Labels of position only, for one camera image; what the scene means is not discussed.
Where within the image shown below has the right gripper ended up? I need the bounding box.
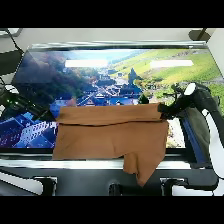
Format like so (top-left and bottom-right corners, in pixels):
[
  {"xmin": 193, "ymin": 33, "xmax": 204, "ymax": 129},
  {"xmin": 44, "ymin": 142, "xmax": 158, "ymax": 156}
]
[{"xmin": 157, "ymin": 102, "xmax": 178, "ymax": 121}]

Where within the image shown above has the brown T-shirt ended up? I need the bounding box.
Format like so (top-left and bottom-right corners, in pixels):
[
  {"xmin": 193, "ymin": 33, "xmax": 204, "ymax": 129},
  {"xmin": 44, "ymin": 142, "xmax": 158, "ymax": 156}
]
[{"xmin": 52, "ymin": 102, "xmax": 170, "ymax": 188}]

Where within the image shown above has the grey garment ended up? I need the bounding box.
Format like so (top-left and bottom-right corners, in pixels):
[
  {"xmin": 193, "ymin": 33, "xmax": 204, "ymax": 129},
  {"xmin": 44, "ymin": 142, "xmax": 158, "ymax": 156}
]
[{"xmin": 185, "ymin": 106, "xmax": 212, "ymax": 158}]

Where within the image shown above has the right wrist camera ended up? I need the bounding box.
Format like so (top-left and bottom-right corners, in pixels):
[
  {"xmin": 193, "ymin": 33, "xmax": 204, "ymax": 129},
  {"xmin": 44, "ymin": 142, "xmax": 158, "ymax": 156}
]
[{"xmin": 170, "ymin": 83, "xmax": 187, "ymax": 102}]

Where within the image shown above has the blue garment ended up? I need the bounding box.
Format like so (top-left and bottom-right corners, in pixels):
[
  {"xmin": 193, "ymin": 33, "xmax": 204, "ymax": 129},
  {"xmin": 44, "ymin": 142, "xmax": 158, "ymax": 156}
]
[{"xmin": 180, "ymin": 116, "xmax": 209, "ymax": 167}]

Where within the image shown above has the silver frame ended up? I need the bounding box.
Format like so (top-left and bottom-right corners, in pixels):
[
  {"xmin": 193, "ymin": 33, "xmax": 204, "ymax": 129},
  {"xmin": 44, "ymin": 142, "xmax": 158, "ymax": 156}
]
[{"xmin": 0, "ymin": 156, "xmax": 224, "ymax": 197}]

